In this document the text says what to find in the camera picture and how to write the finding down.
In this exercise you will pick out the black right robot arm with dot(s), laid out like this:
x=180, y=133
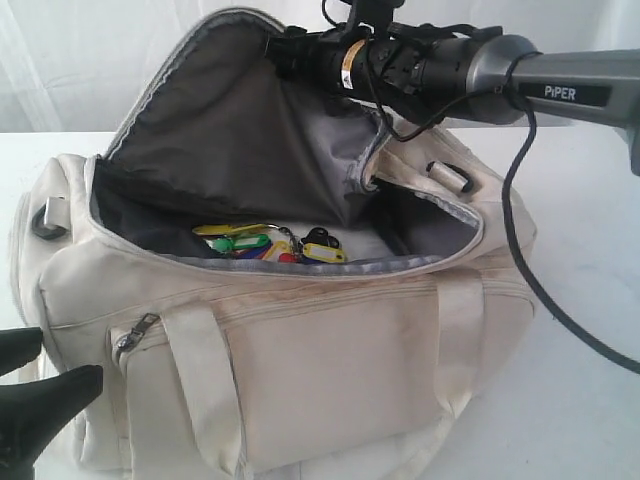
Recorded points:
x=427, y=73

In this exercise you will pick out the white backdrop curtain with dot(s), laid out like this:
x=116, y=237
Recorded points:
x=79, y=66

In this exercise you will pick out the colourful key tag bunch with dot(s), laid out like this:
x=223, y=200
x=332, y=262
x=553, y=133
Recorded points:
x=272, y=243

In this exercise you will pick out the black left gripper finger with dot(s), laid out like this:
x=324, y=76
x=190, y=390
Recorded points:
x=18, y=347
x=34, y=413

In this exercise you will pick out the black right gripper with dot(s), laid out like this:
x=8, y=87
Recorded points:
x=330, y=61

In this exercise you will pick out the cream duffel bag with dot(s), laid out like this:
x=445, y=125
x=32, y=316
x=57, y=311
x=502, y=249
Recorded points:
x=215, y=368

